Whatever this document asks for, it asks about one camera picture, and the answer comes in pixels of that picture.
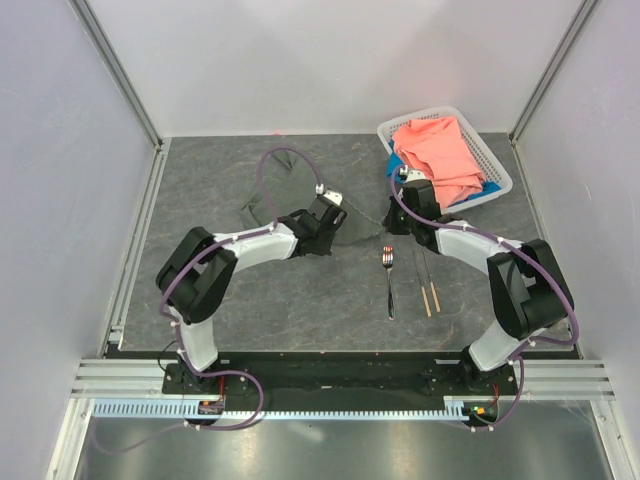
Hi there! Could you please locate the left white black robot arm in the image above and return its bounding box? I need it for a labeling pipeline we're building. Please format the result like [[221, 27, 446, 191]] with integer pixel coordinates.
[[156, 190, 347, 393]]

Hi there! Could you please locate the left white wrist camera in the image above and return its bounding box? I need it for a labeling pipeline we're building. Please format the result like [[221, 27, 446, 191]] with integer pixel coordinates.
[[315, 184, 343, 207]]

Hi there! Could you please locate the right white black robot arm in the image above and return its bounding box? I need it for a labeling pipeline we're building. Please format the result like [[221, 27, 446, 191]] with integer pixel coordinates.
[[385, 180, 579, 394]]

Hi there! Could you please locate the blue cloth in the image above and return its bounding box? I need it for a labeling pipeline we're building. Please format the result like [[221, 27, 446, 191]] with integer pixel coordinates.
[[386, 153, 501, 206]]

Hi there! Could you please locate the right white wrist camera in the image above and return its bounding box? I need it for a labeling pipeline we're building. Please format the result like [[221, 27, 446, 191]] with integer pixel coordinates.
[[396, 165, 427, 183]]

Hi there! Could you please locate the salmon pink cloth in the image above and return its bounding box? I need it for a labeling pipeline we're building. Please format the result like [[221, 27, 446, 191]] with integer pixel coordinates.
[[392, 116, 486, 208]]

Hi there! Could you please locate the right metal chopstick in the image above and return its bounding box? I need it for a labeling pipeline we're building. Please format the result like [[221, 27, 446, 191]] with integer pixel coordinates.
[[421, 249, 441, 313]]

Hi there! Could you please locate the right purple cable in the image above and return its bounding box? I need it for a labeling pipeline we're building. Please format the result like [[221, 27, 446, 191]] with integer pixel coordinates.
[[390, 164, 581, 434]]

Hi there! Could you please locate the grey cloth napkin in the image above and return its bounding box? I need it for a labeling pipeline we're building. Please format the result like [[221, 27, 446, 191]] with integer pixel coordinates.
[[239, 147, 383, 246]]

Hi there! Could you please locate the white plastic basket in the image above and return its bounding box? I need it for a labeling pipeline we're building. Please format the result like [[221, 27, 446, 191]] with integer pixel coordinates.
[[377, 106, 513, 213]]

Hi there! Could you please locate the slotted cable duct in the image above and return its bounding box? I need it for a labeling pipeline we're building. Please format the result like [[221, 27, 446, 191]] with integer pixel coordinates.
[[93, 397, 472, 421]]

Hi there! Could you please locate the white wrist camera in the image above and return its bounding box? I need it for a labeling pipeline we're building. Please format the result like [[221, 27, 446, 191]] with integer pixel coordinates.
[[396, 165, 427, 183], [315, 184, 343, 207]]

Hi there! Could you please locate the silver metal fork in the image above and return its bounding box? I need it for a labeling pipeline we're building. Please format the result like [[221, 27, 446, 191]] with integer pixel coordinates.
[[382, 246, 396, 321]]

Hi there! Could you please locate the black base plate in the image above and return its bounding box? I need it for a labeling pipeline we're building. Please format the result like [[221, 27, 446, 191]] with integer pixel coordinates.
[[162, 351, 517, 397]]

